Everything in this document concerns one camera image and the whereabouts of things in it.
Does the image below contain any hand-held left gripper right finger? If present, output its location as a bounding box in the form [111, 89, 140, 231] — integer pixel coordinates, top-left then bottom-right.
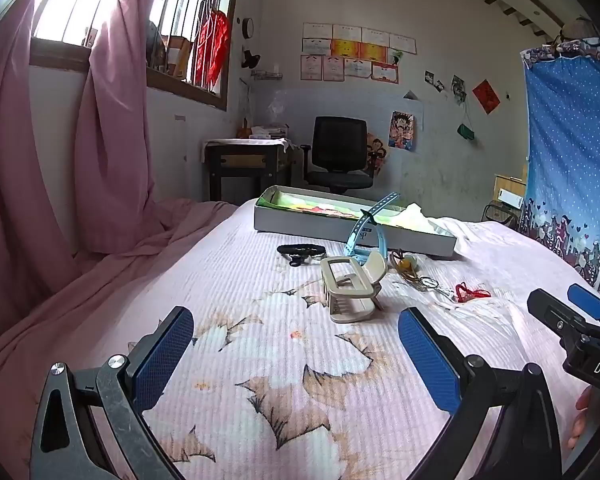
[397, 306, 563, 480]

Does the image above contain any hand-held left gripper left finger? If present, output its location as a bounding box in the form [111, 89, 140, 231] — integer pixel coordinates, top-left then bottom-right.
[29, 305, 196, 480]

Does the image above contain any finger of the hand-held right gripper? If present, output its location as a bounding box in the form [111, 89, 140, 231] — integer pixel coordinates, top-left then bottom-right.
[567, 283, 600, 329]
[526, 288, 589, 344]

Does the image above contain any red string bracelet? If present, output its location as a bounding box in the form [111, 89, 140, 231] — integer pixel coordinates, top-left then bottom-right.
[454, 282, 492, 303]

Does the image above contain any silver metal bangle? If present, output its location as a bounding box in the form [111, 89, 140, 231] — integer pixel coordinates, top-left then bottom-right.
[407, 275, 441, 292]

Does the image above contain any beige hair claw clip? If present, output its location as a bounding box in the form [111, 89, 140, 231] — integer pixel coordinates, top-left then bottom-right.
[320, 251, 388, 324]

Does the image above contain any bronze metal bangle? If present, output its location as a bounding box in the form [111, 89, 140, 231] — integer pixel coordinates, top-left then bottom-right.
[391, 252, 427, 285]

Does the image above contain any black beaded hair tie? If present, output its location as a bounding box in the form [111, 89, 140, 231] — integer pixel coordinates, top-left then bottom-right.
[277, 242, 322, 267]

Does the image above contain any grey cardboard box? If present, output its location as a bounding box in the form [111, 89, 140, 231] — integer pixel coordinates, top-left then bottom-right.
[253, 185, 458, 261]

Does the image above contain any person's right hand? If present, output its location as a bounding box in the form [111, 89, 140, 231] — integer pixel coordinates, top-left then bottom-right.
[567, 384, 600, 451]

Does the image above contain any floral pink bed sheet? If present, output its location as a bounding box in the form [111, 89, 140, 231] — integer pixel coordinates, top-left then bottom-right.
[0, 199, 600, 480]

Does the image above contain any wooden cabinet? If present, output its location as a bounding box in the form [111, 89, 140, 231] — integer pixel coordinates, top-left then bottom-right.
[495, 175, 527, 211]

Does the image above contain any colourful printed paper liner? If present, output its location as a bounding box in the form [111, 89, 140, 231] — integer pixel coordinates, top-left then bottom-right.
[270, 192, 453, 238]

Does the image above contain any blue smartwatch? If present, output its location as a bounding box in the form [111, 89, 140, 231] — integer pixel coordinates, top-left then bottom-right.
[346, 191, 400, 266]

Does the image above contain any blue starry curtain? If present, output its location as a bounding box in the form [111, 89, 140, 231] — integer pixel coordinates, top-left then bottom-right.
[520, 45, 600, 306]

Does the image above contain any wooden desk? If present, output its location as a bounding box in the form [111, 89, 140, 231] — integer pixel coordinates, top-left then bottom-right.
[203, 137, 293, 201]

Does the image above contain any red paper square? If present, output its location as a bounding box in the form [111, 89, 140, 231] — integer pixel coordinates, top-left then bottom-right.
[472, 79, 502, 115]

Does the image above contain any pink curtain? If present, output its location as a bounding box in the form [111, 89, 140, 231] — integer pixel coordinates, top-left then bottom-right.
[74, 0, 157, 257]
[0, 0, 88, 351]

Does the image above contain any black office chair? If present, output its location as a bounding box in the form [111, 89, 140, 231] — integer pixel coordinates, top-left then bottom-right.
[299, 116, 376, 196]

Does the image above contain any stack of papers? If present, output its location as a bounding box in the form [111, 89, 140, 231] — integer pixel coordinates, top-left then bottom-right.
[237, 117, 289, 141]

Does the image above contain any brown cardboard box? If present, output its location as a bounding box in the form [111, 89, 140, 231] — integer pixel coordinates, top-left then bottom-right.
[167, 35, 193, 81]

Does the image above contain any dark bag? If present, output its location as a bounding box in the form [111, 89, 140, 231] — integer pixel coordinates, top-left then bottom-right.
[145, 20, 169, 68]

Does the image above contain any red hanging garment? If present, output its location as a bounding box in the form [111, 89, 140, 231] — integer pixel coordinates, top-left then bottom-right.
[196, 10, 231, 88]

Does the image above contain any barred window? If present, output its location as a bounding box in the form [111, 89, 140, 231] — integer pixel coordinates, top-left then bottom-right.
[30, 0, 243, 111]

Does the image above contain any yellow bead hair tie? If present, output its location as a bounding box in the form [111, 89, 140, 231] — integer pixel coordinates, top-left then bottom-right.
[390, 251, 421, 278]

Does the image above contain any wire basket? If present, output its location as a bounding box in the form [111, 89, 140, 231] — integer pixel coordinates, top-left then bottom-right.
[481, 201, 520, 229]

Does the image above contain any red cartoon wall sticker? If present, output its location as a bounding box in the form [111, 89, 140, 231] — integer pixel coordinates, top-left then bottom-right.
[366, 132, 388, 177]

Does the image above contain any cartoon wall poster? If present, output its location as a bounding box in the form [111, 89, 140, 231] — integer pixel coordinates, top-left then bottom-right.
[388, 111, 417, 151]

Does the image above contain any group of wall certificates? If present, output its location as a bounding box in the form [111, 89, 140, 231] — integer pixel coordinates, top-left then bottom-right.
[300, 22, 418, 85]

